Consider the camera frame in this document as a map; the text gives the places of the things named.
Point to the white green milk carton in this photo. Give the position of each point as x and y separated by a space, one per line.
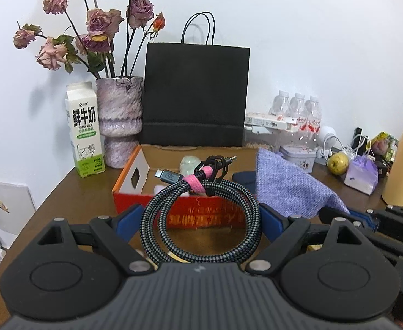
82 115

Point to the black paper bag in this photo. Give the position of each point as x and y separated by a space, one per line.
195 95

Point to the colourful snack bag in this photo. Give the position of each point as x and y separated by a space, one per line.
384 147

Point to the flat white carton box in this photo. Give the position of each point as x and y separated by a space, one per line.
269 121

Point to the white booklet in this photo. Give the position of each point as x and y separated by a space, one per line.
16 207

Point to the lavender tin box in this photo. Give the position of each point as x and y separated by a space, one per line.
299 155

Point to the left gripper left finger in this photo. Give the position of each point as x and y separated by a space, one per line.
112 235

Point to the iridescent plastic wrap ball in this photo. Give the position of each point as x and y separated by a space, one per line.
188 164

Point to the water bottle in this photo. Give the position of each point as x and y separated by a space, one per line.
298 108
281 107
314 115

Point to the purple knit pouch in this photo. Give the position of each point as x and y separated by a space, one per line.
289 190

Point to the purple tissue pack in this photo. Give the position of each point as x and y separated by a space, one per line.
362 175

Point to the yellow green apple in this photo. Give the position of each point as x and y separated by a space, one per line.
338 163

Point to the middle water bottle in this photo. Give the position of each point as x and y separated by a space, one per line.
298 108

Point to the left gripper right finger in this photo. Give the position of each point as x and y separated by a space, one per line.
286 236

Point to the clear jar with seeds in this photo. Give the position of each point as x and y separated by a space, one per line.
262 137

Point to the navy zipper case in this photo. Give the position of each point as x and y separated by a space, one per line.
247 179

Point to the small white round device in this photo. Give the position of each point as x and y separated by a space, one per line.
326 139

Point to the black charger adapter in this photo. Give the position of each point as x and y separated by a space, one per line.
356 137

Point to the right water bottle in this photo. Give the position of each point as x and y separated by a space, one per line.
314 115

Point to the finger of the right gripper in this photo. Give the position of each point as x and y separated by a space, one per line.
361 220
388 220

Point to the left water bottle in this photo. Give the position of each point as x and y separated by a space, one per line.
281 107

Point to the dried rose bouquet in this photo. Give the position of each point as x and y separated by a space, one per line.
95 48

